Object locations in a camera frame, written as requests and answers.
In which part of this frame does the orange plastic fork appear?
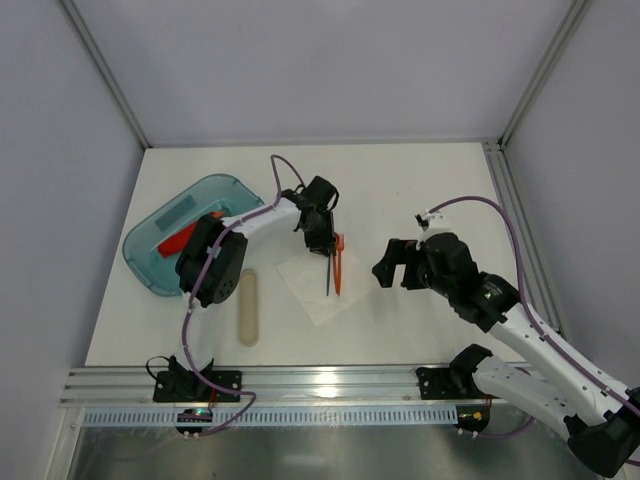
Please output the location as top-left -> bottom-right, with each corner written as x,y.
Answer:
333,233 -> 345,297

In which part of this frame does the white paper napkin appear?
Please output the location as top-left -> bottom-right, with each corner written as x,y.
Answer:
276,251 -> 375,327

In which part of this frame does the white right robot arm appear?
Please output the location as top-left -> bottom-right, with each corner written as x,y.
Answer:
372,232 -> 639,478

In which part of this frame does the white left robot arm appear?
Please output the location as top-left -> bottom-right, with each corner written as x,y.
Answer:
154,176 -> 340,401

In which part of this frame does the teal translucent plastic bin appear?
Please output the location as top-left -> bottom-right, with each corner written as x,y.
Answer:
122,174 -> 264,297

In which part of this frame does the red flat plastic object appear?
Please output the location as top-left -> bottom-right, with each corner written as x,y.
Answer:
156,210 -> 227,259

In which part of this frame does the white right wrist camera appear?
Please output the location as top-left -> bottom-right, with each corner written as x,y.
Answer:
415,211 -> 451,243

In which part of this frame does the aluminium right side rail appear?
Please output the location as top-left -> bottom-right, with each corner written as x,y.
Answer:
482,139 -> 566,338

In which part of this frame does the aluminium rail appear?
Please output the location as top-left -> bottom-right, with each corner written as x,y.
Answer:
482,139 -> 566,338
59,362 -> 601,409

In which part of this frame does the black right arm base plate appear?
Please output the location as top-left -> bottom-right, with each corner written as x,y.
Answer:
415,344 -> 493,400

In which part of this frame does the aluminium front rail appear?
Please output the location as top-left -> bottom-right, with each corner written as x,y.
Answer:
59,362 -> 601,409

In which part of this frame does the slotted cable duct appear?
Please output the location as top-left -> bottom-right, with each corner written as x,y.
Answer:
81,404 -> 458,428

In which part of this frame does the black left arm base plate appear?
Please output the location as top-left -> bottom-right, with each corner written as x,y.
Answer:
145,355 -> 242,404

